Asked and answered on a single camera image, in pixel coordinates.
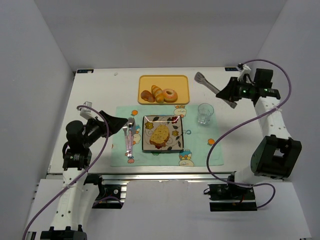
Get metal serving tongs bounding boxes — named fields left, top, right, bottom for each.
left=194, top=72, right=237, bottom=109

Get toasted bread slice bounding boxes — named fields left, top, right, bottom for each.
left=149, top=125, right=170, bottom=147

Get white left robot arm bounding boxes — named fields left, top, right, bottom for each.
left=40, top=110, right=128, bottom=240

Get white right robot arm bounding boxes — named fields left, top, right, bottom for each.
left=216, top=64, right=302, bottom=185

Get brown small bread bun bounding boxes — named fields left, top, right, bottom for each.
left=140, top=90, right=155, bottom=103

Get striped croissant bread roll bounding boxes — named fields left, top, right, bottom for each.
left=151, top=85, right=164, bottom=104

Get clear drinking glass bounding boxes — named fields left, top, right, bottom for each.
left=197, top=103, right=215, bottom=125

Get yellow plastic tray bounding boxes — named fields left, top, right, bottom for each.
left=137, top=75, right=190, bottom=105

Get green cartoon placemat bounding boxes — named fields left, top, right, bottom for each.
left=110, top=105, right=220, bottom=167

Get floral square ceramic plate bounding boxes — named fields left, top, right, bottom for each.
left=141, top=115, right=184, bottom=153

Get pink handled spoon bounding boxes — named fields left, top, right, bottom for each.
left=126, top=117, right=135, bottom=159

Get pink handled knife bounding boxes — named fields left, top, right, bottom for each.
left=129, top=118, right=136, bottom=155

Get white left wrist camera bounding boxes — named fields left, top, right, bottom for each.
left=79, top=101, right=95, bottom=120

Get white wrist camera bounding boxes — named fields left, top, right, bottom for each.
left=237, top=63, right=251, bottom=81
left=79, top=101, right=95, bottom=120

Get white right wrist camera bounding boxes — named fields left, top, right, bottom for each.
left=237, top=63, right=251, bottom=81

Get pink handled fork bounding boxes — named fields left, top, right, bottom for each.
left=122, top=124, right=130, bottom=156

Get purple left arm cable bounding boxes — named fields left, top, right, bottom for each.
left=22, top=105, right=111, bottom=240

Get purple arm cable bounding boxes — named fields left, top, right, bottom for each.
left=22, top=105, right=111, bottom=240
left=206, top=58, right=293, bottom=210

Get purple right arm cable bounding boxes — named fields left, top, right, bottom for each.
left=206, top=58, right=293, bottom=210

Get sugared ring donut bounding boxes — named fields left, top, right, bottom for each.
left=162, top=88, right=178, bottom=103

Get aluminium table edge rail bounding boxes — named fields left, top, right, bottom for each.
left=101, top=173, right=218, bottom=182

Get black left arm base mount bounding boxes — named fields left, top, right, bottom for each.
left=84, top=174, right=125, bottom=209

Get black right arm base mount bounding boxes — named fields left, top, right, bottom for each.
left=203, top=171, right=258, bottom=212

